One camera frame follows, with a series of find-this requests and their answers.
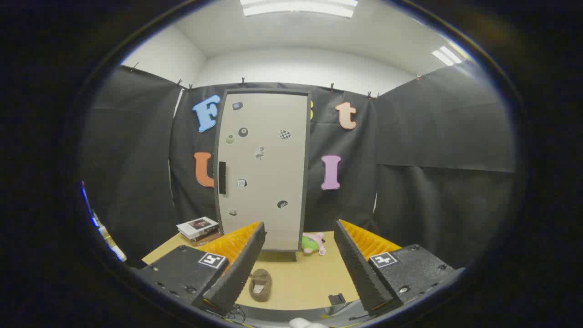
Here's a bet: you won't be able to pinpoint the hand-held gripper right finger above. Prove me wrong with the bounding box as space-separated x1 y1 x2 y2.
334 219 465 316

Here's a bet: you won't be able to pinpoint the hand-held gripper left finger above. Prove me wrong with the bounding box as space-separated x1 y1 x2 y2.
132 221 267 317

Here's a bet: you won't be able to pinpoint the brown plush shoe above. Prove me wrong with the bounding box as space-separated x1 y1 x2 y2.
249 269 272 302

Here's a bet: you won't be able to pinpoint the grey shoe cabinet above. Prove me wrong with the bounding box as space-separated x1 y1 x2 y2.
213 89 313 263

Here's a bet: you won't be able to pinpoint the brown book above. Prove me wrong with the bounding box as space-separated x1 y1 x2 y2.
191 232 224 247

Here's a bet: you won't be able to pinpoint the green pink plush toy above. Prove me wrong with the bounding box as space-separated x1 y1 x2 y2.
302 232 327 256

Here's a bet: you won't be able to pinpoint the white book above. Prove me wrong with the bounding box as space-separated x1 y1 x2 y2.
177 217 219 241

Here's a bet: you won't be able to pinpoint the cluttered white side table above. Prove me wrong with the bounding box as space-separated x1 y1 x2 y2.
93 212 127 262

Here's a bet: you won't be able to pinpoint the black backdrop cloth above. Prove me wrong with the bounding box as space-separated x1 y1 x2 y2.
80 64 517 269

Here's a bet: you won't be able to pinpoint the blue printed board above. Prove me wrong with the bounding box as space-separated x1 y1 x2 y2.
81 181 99 228

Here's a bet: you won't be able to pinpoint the small ceiling light panel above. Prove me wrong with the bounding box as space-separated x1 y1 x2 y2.
432 46 463 67

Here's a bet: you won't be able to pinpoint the long ceiling light panel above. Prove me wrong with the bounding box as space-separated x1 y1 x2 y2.
240 0 358 19

